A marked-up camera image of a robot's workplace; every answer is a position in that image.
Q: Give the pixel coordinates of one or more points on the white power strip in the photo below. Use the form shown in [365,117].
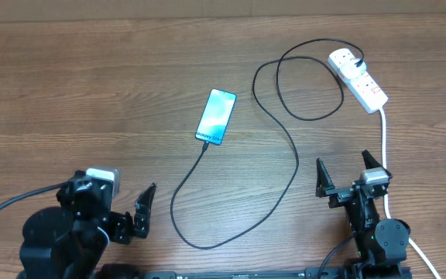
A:
[364,88]

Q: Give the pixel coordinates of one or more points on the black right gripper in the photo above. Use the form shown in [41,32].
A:
[339,195]

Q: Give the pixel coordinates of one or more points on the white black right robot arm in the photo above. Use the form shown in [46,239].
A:
[381,243]

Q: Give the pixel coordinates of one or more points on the blue Samsung smartphone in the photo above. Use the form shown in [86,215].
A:
[215,117]

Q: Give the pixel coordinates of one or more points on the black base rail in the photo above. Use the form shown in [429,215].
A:
[125,271]

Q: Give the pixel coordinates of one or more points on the white charger plug adapter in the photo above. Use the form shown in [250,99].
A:
[353,69]

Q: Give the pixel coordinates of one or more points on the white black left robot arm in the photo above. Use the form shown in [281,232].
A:
[68,241]

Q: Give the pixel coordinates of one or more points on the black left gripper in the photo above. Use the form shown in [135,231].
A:
[125,229]

